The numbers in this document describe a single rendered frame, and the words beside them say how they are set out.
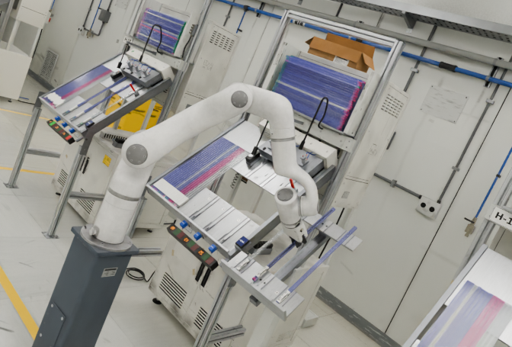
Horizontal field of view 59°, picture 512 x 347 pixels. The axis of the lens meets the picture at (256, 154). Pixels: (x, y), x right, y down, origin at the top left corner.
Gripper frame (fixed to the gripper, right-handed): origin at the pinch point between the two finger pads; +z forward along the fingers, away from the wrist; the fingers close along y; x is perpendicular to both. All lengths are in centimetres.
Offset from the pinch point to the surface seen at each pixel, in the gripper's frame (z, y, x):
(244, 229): 7.5, 27.2, 6.8
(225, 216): 7.9, 39.9, 6.8
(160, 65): 7, 173, -54
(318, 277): 86, 17, -23
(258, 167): 12, 51, -27
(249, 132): 14, 77, -45
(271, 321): 22.4, -5.3, 27.0
